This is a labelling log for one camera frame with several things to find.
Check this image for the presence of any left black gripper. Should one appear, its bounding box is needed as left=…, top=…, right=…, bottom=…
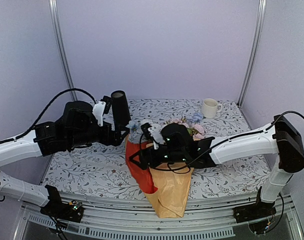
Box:
left=68, top=121, right=131, bottom=149

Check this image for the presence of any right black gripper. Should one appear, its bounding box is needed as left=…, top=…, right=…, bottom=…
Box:
left=129, top=145, right=187, bottom=170

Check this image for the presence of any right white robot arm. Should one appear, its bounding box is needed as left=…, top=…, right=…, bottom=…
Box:
left=129, top=111, right=304, bottom=218

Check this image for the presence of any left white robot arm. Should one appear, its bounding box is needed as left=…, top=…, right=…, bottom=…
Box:
left=0, top=100, right=131, bottom=217

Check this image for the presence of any tall black vase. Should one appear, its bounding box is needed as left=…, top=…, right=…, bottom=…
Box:
left=111, top=90, right=131, bottom=126

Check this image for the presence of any floral patterned tablecloth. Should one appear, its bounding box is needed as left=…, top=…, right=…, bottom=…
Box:
left=42, top=99, right=270, bottom=200

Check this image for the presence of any white ceramic mug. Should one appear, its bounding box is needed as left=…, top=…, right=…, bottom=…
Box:
left=201, top=98, right=223, bottom=119

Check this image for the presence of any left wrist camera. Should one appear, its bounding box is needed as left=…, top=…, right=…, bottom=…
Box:
left=92, top=95, right=112, bottom=127

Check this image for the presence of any aluminium front rail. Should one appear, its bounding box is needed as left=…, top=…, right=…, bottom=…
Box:
left=19, top=192, right=295, bottom=238

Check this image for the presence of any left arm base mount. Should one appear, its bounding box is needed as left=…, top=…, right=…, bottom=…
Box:
left=40, top=185, right=84, bottom=223

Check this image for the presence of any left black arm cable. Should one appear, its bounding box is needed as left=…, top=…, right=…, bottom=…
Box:
left=0, top=87, right=97, bottom=147

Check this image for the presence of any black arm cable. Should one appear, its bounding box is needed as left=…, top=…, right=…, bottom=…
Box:
left=0, top=87, right=97, bottom=147
left=139, top=110, right=304, bottom=175

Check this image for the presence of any left aluminium frame post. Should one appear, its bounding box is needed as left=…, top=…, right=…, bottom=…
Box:
left=48, top=0, right=75, bottom=89

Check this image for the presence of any aluminium frame post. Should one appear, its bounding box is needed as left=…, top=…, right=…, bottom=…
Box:
left=237, top=0, right=267, bottom=109
left=48, top=0, right=75, bottom=89

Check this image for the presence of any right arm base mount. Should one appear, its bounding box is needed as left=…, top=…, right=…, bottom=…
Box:
left=233, top=187, right=277, bottom=223

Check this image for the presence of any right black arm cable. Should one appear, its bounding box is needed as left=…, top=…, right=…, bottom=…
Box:
left=139, top=110, right=304, bottom=175

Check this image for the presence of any right aluminium frame post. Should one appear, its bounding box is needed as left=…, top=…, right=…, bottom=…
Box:
left=237, top=0, right=267, bottom=109

